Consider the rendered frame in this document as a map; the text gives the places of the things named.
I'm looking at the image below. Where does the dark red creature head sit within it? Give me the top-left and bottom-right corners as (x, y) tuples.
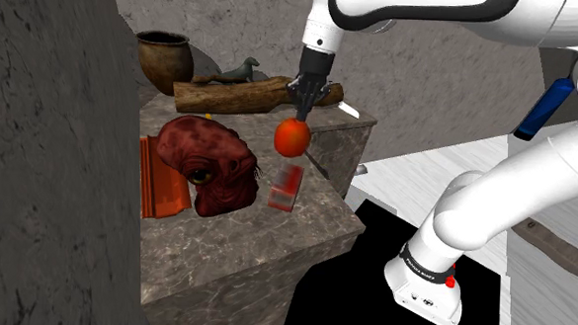
(153, 114), (264, 221)

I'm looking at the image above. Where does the brown wooden handle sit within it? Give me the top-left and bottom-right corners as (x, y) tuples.
(509, 216), (578, 279)

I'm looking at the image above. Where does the brown clay pot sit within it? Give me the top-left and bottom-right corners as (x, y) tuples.
(133, 30), (197, 98)

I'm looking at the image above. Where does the orange book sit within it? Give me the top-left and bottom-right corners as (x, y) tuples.
(136, 134), (195, 221)

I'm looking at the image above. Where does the dark grey animal figure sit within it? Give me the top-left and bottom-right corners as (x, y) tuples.
(191, 54), (262, 87)

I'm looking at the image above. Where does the white flat blade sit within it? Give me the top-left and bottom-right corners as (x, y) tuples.
(337, 100), (362, 121)

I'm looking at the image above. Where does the red apple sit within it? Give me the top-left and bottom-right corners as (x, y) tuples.
(273, 116), (313, 159)

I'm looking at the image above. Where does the small red box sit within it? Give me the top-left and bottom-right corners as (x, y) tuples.
(266, 162), (305, 213)

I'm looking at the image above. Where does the blue bottle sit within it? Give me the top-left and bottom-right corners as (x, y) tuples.
(512, 75), (577, 144)

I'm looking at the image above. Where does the brown wooden log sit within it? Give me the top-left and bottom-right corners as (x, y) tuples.
(171, 71), (346, 120)

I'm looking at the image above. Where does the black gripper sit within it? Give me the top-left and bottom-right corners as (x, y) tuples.
(285, 44), (337, 123)

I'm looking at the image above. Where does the black robot stand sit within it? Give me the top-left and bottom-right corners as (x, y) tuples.
(281, 195), (506, 325)

